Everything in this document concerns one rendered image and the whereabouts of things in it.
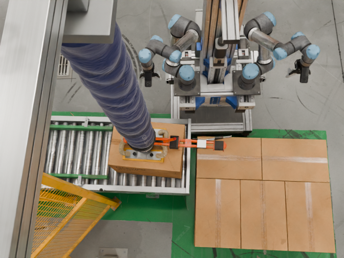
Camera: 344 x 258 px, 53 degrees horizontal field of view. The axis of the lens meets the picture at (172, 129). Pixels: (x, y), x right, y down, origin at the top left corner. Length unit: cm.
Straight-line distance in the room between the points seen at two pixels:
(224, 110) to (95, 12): 281
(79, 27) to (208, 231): 244
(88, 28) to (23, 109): 36
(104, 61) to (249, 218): 227
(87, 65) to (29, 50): 48
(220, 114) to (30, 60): 304
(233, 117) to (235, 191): 88
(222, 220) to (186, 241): 66
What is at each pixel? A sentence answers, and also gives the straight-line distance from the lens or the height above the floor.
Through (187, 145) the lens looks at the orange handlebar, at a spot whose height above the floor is 109.
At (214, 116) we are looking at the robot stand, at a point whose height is 21.
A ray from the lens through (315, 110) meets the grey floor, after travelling 419.
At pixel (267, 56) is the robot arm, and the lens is 276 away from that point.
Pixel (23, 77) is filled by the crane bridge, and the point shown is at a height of 305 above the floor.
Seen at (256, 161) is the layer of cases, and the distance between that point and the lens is 330.
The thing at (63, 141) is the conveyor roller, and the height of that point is 55.
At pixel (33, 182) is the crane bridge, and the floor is 300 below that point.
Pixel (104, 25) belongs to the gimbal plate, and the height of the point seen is 287.
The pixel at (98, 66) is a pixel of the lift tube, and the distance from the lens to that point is 131.
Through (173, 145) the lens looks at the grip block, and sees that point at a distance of 270.
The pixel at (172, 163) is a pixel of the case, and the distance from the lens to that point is 283.
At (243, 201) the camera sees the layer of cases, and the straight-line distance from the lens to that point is 323.
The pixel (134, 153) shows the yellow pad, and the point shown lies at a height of 100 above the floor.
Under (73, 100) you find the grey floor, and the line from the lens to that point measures 421.
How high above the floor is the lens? 372
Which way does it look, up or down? 74 degrees down
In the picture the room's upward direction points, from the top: 10 degrees counter-clockwise
